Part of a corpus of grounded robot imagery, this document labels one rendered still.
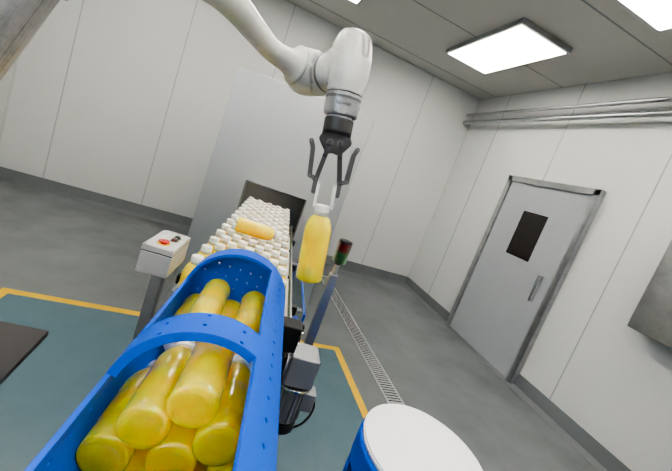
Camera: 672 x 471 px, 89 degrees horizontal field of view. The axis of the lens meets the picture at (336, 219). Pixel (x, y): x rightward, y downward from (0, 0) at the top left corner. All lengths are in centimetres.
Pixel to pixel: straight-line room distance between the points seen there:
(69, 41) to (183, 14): 136
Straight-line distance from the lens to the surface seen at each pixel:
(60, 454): 64
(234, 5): 78
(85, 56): 552
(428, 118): 591
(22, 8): 85
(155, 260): 128
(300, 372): 136
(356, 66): 88
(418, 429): 95
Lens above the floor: 154
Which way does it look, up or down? 8 degrees down
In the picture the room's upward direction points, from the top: 20 degrees clockwise
